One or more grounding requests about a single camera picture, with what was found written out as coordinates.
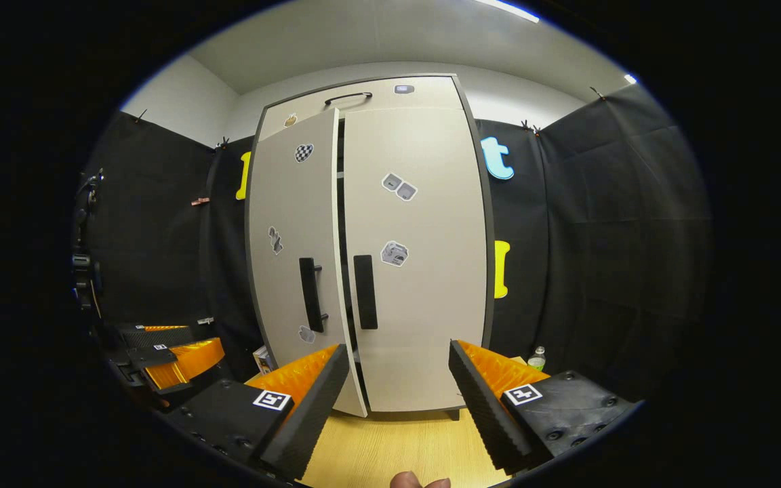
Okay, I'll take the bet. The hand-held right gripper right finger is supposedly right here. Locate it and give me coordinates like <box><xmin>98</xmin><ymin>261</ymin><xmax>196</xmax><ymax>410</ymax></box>
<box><xmin>448</xmin><ymin>339</ymin><xmax>635</xmax><ymax>474</ymax></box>

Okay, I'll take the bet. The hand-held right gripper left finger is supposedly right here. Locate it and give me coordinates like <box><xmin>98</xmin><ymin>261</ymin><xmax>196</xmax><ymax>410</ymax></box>
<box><xmin>163</xmin><ymin>342</ymin><xmax>351</xmax><ymax>481</ymax></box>

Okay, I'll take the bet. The white cabinet door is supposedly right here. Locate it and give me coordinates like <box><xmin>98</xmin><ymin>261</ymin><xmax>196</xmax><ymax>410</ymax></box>
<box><xmin>246</xmin><ymin>107</ymin><xmax>369</xmax><ymax>418</ymax></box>
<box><xmin>336</xmin><ymin>105</ymin><xmax>495</xmax><ymax>414</ymax></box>

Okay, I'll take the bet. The white shoe cabinet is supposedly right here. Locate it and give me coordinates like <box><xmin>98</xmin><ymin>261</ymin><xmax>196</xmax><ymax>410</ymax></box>
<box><xmin>245</xmin><ymin>73</ymin><xmax>496</xmax><ymax>421</ymax></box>

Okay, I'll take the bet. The black door handle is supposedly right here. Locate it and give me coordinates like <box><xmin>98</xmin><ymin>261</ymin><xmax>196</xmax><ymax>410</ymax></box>
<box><xmin>298</xmin><ymin>257</ymin><xmax>329</xmax><ymax>333</ymax></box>
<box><xmin>353</xmin><ymin>255</ymin><xmax>378</xmax><ymax>331</ymax></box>

